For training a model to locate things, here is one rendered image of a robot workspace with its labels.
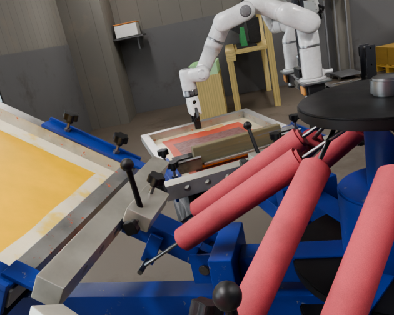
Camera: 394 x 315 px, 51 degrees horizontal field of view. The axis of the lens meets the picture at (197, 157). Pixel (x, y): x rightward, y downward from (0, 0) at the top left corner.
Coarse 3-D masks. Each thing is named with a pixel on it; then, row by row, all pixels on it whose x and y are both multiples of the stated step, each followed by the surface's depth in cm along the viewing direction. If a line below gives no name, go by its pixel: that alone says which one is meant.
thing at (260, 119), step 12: (204, 120) 213; (216, 120) 213; (228, 120) 215; (252, 120) 206; (264, 120) 192; (156, 132) 207; (168, 132) 208; (180, 132) 210; (144, 144) 200; (156, 156) 171
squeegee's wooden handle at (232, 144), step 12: (252, 132) 156; (264, 132) 157; (204, 144) 152; (216, 144) 153; (228, 144) 154; (240, 144) 155; (252, 144) 157; (264, 144) 158; (204, 156) 153; (216, 156) 154
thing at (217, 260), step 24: (336, 192) 111; (312, 216) 105; (336, 216) 94; (216, 240) 89; (240, 240) 90; (336, 240) 85; (192, 264) 86; (216, 264) 81; (240, 264) 86; (384, 288) 69
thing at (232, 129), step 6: (222, 126) 208; (228, 126) 206; (234, 126) 204; (240, 126) 202; (204, 132) 204; (210, 132) 202; (216, 132) 200; (222, 132) 198; (228, 132) 196; (234, 132) 194; (240, 132) 193; (216, 138) 191
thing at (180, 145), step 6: (198, 132) 206; (174, 138) 204; (180, 138) 202; (186, 138) 200; (192, 138) 199; (198, 138) 197; (204, 138) 195; (210, 138) 193; (168, 144) 196; (174, 144) 194; (180, 144) 193; (186, 144) 191; (192, 144) 189; (174, 150) 186; (180, 150) 185; (186, 150) 183; (174, 156) 178; (228, 162) 159
